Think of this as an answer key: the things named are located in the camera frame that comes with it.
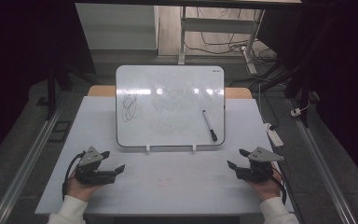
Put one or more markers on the white metal desk frame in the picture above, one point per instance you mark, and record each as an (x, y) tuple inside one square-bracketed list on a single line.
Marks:
[(217, 25)]

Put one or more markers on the person's left hand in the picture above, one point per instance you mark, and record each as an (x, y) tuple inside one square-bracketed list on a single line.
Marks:
[(80, 189)]

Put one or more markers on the white power strip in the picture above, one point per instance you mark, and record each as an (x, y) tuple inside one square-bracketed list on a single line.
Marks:
[(274, 135)]

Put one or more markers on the small white plug adapter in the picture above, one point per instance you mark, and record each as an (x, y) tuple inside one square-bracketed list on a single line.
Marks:
[(296, 112)]

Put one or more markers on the person's right hand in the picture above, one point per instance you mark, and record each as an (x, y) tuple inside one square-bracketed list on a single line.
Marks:
[(265, 189)]

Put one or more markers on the white whiteboard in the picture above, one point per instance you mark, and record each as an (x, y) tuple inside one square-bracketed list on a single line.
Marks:
[(174, 124)]

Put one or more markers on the metal floor rail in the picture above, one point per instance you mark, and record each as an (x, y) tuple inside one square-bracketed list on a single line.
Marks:
[(323, 168), (28, 161)]

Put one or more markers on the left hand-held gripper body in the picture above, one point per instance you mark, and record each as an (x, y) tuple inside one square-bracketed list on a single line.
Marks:
[(90, 157)]

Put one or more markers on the white panel board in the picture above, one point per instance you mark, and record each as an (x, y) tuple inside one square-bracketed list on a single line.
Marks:
[(115, 26)]

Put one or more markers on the black and white marker pen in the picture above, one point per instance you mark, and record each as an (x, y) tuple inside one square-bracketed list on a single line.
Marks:
[(209, 124)]

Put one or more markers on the white whiteboard support foot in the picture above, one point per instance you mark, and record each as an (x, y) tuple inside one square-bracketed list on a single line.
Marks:
[(194, 148), (148, 149)]

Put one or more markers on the wooden table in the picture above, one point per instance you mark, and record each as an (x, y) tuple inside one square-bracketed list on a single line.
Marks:
[(101, 91)]

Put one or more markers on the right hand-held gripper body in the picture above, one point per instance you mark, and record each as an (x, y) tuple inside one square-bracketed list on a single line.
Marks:
[(261, 155)]

